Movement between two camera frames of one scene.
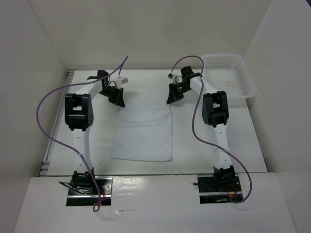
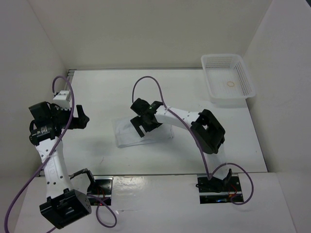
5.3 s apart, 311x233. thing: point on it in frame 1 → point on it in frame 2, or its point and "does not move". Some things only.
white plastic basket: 229,73 does not move
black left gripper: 118,99 → 80,122
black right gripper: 173,96 → 137,121
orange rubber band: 229,85 does not move
